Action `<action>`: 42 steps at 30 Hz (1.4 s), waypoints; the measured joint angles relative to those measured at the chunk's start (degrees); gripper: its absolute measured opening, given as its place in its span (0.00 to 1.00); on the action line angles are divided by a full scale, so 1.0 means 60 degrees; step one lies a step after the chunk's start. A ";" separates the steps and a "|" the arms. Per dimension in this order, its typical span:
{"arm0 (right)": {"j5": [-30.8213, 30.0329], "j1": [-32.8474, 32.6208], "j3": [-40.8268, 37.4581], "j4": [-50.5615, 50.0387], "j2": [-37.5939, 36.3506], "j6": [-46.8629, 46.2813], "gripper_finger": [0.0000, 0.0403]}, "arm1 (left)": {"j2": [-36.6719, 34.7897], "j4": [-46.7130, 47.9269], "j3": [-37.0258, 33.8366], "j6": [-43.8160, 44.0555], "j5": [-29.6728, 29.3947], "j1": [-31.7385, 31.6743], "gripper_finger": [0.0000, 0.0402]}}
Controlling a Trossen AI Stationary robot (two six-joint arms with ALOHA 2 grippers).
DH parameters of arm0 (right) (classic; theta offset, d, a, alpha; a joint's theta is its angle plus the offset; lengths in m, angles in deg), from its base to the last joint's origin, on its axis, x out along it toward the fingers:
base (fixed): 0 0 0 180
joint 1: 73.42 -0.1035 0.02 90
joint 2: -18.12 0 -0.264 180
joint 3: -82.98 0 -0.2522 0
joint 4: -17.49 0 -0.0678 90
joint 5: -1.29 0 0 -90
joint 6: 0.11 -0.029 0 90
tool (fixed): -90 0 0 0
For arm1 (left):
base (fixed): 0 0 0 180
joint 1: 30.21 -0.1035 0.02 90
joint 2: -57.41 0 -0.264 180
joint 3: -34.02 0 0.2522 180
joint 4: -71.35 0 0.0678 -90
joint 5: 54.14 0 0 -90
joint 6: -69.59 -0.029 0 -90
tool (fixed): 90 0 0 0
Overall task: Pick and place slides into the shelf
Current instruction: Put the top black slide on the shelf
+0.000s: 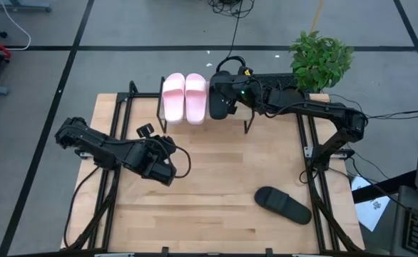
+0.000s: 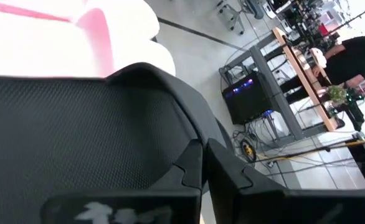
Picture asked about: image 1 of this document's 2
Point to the white paper sheet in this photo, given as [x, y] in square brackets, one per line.
[371, 210]

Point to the wooden shelf with black legs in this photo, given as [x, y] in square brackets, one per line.
[245, 116]

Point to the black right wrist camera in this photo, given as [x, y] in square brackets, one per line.
[240, 68]

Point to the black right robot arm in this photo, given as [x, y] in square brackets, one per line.
[319, 109]

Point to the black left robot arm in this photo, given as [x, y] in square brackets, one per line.
[95, 142]

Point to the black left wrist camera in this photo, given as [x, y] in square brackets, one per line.
[145, 131]

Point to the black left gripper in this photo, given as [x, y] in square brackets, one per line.
[162, 148]

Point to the grey desk foot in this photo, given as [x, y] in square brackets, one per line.
[20, 8]

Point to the green leafy potted plant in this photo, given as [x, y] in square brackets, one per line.
[319, 60]

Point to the black caster wheel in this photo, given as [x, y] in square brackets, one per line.
[3, 35]

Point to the black slide sandal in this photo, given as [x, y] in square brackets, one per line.
[284, 205]
[218, 107]

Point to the black metal beam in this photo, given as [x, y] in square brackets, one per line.
[383, 186]

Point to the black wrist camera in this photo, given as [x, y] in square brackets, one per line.
[145, 131]
[240, 68]

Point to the black aluminium table frame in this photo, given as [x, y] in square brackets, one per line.
[122, 95]

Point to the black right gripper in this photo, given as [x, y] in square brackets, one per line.
[246, 94]

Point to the pink slide sandal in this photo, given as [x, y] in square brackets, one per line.
[173, 103]
[195, 103]

